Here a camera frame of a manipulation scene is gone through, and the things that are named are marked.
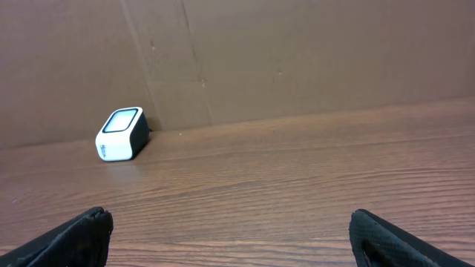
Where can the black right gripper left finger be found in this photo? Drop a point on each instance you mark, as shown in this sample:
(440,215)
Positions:
(81,241)

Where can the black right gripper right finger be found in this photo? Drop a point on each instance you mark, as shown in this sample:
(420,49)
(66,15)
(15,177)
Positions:
(378,243)

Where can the white barcode scanner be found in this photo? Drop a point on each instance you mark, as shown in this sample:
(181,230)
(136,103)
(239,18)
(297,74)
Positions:
(123,136)

